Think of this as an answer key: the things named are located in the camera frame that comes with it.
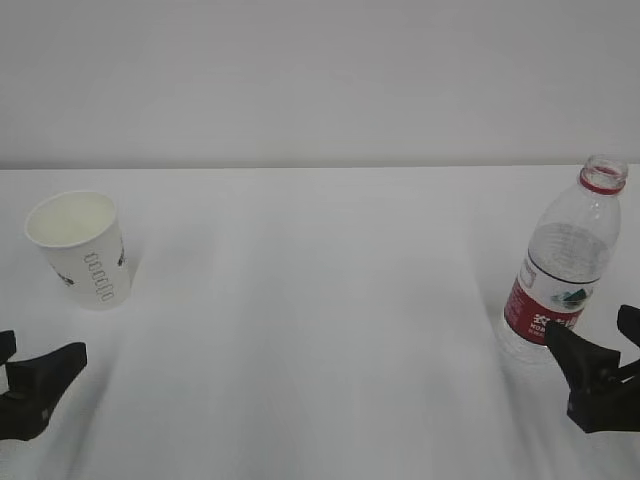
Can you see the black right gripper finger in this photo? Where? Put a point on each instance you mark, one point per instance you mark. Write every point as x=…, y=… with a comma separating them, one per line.
x=628, y=323
x=603, y=394

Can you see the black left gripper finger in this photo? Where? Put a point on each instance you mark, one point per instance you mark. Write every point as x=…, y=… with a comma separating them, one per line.
x=35, y=387
x=7, y=346

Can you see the white paper cup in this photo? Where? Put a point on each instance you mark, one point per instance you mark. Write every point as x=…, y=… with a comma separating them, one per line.
x=80, y=237

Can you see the clear water bottle red label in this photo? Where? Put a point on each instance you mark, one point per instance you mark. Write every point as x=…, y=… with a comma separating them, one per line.
x=568, y=252

